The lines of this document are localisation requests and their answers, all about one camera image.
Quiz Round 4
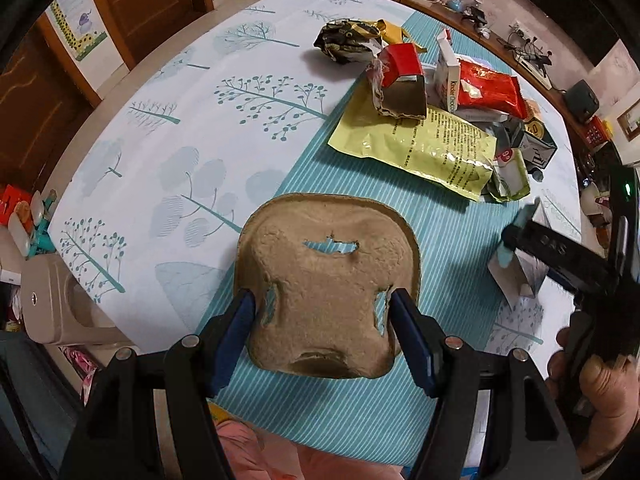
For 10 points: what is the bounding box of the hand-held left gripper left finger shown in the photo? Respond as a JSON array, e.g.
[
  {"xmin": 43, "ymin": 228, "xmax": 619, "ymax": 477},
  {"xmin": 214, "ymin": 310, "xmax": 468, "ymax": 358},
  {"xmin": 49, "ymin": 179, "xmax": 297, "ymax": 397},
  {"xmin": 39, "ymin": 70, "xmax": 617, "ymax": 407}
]
[{"xmin": 59, "ymin": 287, "xmax": 258, "ymax": 480}]

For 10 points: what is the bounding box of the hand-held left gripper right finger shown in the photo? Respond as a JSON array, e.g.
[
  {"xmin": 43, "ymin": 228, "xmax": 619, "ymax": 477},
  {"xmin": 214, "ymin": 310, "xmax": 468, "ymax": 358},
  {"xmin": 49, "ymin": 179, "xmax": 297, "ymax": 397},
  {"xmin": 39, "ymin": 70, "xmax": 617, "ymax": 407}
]
[{"xmin": 389, "ymin": 287, "xmax": 583, "ymax": 480}]

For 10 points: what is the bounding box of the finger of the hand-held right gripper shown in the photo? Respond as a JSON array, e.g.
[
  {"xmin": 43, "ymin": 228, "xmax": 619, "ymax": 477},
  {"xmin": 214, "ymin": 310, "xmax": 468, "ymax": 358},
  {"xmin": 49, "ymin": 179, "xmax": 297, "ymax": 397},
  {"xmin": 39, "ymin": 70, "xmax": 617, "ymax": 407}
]
[{"xmin": 495, "ymin": 199, "xmax": 556, "ymax": 268}]

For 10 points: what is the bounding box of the purple white carton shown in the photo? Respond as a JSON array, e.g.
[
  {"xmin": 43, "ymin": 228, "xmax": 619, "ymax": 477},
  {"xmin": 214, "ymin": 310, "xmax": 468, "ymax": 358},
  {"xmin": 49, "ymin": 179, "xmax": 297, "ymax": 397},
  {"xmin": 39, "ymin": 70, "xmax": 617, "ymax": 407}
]
[{"xmin": 487, "ymin": 245, "xmax": 551, "ymax": 307}]

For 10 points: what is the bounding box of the brown paper pulp cup carrier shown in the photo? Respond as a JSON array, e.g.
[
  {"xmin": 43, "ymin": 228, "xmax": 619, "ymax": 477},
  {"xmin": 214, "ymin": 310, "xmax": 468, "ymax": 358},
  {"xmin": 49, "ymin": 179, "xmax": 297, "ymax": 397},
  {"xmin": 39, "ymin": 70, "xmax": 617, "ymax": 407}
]
[{"xmin": 235, "ymin": 192, "xmax": 421, "ymax": 378}]

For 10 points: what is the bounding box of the yellow-green foil bag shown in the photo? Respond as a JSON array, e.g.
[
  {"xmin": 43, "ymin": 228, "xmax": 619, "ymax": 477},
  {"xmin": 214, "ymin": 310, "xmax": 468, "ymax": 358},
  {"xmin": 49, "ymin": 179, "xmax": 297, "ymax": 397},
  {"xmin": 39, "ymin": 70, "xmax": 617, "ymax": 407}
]
[{"xmin": 327, "ymin": 80, "xmax": 498, "ymax": 202}]

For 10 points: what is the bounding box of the white chocolate box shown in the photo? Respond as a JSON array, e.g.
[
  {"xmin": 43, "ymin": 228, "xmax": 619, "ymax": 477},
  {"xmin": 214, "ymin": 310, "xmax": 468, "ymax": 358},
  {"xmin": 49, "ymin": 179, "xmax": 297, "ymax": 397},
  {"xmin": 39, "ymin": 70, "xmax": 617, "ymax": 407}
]
[{"xmin": 432, "ymin": 27, "xmax": 463, "ymax": 113}]

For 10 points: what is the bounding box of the person's right hand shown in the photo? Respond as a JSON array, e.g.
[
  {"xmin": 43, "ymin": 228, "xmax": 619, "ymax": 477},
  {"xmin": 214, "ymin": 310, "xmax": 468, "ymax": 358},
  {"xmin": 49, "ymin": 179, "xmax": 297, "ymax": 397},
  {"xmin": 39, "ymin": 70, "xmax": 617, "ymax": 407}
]
[{"xmin": 545, "ymin": 327, "xmax": 640, "ymax": 471}]

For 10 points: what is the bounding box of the green snack wrapper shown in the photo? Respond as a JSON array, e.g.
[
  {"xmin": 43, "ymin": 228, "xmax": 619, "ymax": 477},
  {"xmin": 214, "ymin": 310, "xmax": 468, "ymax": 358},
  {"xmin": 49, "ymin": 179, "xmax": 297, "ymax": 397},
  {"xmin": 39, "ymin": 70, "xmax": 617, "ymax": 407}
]
[{"xmin": 482, "ymin": 150, "xmax": 532, "ymax": 204}]

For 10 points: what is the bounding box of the black white carton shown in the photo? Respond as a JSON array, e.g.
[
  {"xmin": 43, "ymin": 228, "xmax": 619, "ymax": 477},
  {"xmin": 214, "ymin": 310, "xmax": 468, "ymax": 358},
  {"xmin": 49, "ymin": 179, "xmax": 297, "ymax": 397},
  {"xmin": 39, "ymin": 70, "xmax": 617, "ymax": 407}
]
[{"xmin": 515, "ymin": 119, "xmax": 558, "ymax": 171}]

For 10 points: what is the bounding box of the silver foil wrapper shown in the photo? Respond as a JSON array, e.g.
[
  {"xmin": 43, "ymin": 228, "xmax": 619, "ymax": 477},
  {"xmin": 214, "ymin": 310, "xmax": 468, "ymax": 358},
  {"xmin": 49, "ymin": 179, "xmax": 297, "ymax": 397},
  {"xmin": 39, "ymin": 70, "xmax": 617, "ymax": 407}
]
[{"xmin": 470, "ymin": 110, "xmax": 523, "ymax": 150}]

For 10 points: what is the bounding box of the red basket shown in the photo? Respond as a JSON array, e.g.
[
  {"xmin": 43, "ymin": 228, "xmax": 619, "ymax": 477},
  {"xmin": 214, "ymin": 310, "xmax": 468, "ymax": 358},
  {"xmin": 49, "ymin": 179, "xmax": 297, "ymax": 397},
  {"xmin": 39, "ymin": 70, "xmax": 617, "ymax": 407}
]
[{"xmin": 582, "ymin": 116, "xmax": 616, "ymax": 148}]

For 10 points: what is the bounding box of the long wooden sideboard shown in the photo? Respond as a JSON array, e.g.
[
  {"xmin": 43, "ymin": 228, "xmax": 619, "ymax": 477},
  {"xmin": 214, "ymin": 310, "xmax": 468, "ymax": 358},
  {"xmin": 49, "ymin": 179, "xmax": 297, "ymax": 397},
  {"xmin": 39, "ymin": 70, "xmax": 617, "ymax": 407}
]
[{"xmin": 400, "ymin": 0, "xmax": 626, "ymax": 171}]

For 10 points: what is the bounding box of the dark green device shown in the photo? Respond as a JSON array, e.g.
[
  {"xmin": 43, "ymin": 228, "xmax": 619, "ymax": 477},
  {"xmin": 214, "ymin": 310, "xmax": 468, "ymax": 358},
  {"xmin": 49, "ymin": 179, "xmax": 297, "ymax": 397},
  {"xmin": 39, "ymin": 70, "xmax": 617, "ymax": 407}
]
[{"xmin": 565, "ymin": 80, "xmax": 601, "ymax": 123}]

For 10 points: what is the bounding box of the red snack packet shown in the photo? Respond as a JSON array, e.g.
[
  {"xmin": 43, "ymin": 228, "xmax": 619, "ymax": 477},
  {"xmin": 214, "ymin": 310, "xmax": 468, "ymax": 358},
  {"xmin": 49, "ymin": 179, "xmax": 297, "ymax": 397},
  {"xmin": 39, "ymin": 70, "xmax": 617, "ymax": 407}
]
[{"xmin": 457, "ymin": 57, "xmax": 525, "ymax": 118}]

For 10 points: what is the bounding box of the framed picture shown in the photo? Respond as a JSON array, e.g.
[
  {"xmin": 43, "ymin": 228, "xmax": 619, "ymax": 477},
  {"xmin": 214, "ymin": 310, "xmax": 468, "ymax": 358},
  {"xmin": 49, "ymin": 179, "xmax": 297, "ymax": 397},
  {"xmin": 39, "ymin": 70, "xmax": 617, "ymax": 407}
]
[{"xmin": 616, "ymin": 110, "xmax": 640, "ymax": 142}]

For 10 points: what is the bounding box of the white set-top box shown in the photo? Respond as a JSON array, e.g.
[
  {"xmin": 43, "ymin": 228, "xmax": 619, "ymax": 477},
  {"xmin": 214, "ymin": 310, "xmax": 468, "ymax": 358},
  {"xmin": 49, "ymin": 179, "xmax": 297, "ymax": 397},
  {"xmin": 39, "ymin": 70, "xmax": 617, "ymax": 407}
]
[{"xmin": 515, "ymin": 55, "xmax": 551, "ymax": 81}]

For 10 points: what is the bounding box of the beige plastic stool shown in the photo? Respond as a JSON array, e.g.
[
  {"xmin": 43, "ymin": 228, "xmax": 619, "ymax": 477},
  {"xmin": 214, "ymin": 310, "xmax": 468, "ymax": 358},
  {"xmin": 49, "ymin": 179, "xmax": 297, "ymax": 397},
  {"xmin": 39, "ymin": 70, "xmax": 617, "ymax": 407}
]
[{"xmin": 20, "ymin": 255, "xmax": 126, "ymax": 348}]

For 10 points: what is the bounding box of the torn red cardboard box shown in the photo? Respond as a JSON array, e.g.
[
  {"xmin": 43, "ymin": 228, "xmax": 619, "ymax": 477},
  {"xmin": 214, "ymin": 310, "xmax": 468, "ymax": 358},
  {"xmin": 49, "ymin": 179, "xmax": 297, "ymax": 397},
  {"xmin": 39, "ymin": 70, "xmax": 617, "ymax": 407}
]
[{"xmin": 367, "ymin": 42, "xmax": 430, "ymax": 121}]

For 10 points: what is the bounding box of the tree print tablecloth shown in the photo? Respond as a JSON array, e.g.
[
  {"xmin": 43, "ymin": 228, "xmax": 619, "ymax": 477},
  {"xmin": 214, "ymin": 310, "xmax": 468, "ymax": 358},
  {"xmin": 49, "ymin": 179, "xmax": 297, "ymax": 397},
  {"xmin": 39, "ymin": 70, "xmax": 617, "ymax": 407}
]
[{"xmin": 47, "ymin": 0, "xmax": 583, "ymax": 461}]

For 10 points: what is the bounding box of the yellow foil wrapper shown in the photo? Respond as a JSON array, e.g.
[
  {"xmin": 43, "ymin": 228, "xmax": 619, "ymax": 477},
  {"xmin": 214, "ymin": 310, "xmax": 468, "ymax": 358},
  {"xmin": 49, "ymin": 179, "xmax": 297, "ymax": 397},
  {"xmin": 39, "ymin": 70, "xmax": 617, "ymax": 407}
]
[{"xmin": 372, "ymin": 19, "xmax": 428, "ymax": 55}]

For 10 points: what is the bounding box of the crumpled black gold wrapper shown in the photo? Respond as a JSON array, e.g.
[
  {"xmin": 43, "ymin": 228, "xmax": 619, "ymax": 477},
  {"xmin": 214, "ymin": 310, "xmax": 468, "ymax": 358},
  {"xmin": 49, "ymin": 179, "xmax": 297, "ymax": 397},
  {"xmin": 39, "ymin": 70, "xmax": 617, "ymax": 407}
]
[{"xmin": 314, "ymin": 18, "xmax": 382, "ymax": 63}]

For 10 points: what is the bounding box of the brown wooden door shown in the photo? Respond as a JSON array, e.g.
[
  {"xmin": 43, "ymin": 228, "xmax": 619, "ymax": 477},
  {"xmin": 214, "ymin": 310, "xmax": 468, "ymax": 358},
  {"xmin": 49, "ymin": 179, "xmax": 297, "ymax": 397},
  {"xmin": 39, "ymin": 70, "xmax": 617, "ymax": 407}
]
[
  {"xmin": 82, "ymin": 0, "xmax": 216, "ymax": 71},
  {"xmin": 0, "ymin": 25, "xmax": 96, "ymax": 191}
]

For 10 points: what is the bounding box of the giraffe wall poster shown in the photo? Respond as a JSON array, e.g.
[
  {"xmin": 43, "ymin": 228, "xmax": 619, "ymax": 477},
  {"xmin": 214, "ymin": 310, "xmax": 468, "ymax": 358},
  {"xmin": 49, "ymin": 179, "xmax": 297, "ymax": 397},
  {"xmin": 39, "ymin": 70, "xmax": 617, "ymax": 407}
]
[{"xmin": 49, "ymin": 0, "xmax": 110, "ymax": 63}]

